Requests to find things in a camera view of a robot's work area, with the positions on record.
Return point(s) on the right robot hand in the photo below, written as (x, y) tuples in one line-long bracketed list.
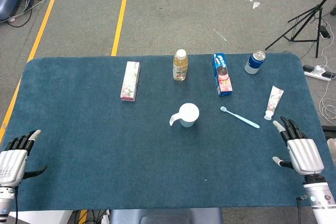
[(305, 155)]

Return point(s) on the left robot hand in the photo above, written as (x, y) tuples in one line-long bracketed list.
[(10, 161)]

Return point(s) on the floral toothpaste tube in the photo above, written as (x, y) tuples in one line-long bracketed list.
[(274, 100)]

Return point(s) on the light blue toothbrush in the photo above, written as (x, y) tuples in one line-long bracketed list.
[(240, 117)]

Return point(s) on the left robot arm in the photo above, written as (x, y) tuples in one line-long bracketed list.
[(5, 203)]

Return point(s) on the blue soda can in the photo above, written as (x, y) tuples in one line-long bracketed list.
[(254, 64)]

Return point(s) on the blue cookie box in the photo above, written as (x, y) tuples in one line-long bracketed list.
[(223, 77)]

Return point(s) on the floral pink white box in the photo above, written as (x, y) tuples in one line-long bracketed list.
[(130, 81)]

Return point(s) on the yellow juice bottle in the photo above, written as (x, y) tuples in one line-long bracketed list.
[(180, 68)]

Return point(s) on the white power strip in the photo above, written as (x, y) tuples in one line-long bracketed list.
[(315, 74)]

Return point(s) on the blue table mat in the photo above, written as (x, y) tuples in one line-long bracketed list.
[(105, 142)]

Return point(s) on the black tripod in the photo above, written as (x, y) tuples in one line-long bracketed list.
[(317, 37)]

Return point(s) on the black power adapter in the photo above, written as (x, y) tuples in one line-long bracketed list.
[(325, 32)]

